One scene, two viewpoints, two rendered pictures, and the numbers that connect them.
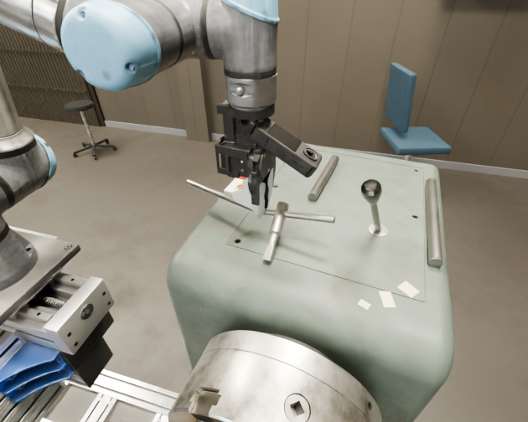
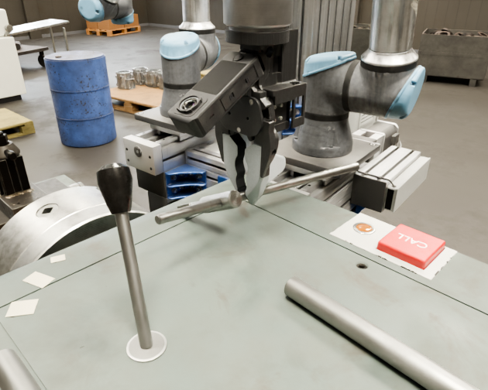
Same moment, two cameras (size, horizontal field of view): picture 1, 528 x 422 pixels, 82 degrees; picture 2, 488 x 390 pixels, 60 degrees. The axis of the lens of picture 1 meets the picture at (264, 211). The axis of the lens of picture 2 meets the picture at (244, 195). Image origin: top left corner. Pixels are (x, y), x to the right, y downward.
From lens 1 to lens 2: 79 cm
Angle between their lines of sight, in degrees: 89
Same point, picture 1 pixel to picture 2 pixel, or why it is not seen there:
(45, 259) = (324, 160)
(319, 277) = not seen: hidden behind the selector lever
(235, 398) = (87, 190)
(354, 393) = (22, 260)
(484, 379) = not seen: outside the picture
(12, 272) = (303, 145)
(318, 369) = (56, 228)
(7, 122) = (381, 40)
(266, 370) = (86, 202)
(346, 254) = not seen: hidden behind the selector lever
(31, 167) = (374, 88)
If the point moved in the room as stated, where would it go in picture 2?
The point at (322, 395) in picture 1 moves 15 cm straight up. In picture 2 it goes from (39, 227) to (14, 128)
